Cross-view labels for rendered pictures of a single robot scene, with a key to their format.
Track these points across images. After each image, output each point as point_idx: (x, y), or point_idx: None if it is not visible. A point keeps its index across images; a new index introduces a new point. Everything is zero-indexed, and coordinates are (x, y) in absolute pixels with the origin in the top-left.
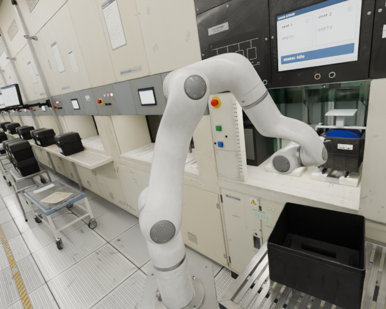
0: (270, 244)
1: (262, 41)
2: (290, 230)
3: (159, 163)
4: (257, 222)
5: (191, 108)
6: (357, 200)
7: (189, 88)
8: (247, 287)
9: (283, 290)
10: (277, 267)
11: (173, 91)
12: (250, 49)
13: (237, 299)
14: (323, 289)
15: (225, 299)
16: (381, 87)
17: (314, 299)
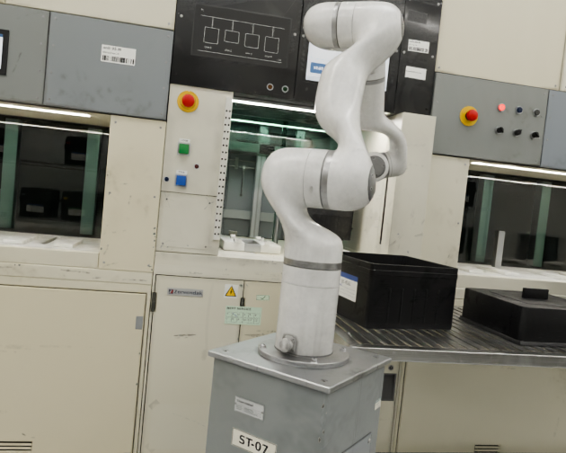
0: (377, 266)
1: (289, 36)
2: None
3: (351, 98)
4: (232, 334)
5: (395, 45)
6: None
7: (402, 22)
8: (358, 335)
9: (389, 331)
10: (381, 299)
11: (391, 18)
12: (270, 39)
13: (365, 341)
14: (425, 311)
15: (355, 344)
16: (411, 119)
17: (417, 330)
